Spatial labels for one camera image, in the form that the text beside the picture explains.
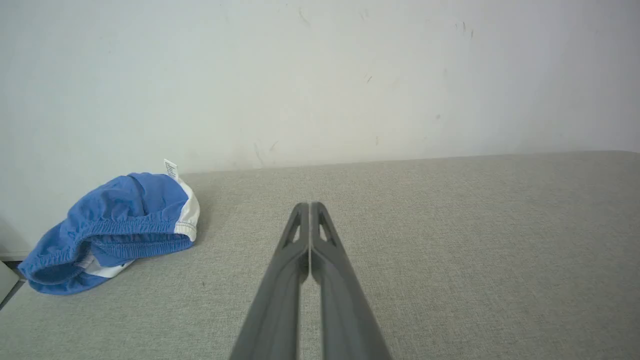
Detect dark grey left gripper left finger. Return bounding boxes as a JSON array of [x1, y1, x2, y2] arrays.
[[229, 202, 311, 360]]

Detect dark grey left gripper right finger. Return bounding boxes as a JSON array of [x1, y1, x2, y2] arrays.
[[309, 201, 392, 360]]

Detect blue and white shorts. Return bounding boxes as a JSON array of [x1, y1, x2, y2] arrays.
[[18, 159, 201, 296]]

